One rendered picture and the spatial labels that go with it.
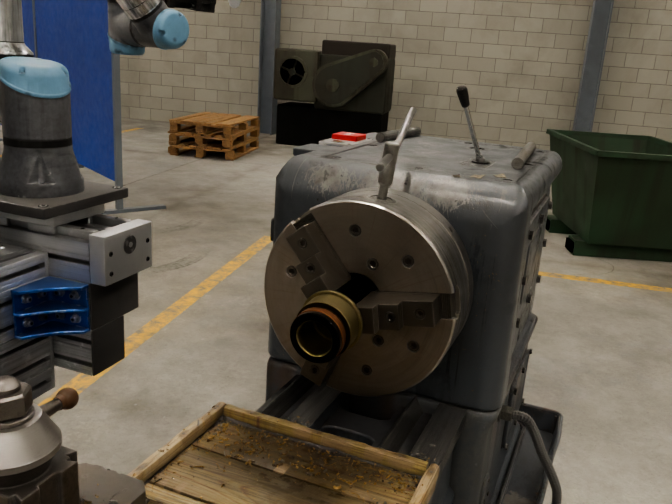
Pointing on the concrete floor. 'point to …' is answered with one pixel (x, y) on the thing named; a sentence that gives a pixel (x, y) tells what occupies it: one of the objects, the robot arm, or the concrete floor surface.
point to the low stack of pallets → (214, 134)
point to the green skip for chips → (613, 195)
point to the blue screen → (84, 80)
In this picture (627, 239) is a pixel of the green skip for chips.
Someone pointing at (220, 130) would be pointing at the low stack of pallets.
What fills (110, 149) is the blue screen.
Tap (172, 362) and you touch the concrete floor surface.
